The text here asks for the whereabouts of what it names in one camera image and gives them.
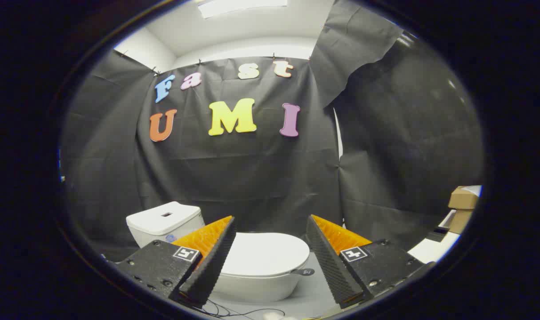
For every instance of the white toilet tank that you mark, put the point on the white toilet tank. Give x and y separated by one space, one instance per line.
163 222

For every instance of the brown cardboard box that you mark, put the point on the brown cardboard box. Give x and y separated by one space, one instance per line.
462 198
459 221

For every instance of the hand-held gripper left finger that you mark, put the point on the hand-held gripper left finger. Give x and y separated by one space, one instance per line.
210 266

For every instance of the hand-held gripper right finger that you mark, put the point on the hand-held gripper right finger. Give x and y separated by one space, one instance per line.
330 266

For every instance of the black backdrop cloth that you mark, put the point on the black backdrop cloth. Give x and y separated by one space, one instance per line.
234 178

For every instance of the ceiling light panel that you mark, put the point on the ceiling light panel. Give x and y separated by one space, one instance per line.
239 6

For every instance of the white toilet bowl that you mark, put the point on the white toilet bowl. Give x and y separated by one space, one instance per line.
256 289

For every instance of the white toilet lid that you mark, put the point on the white toilet lid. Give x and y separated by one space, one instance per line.
265 253

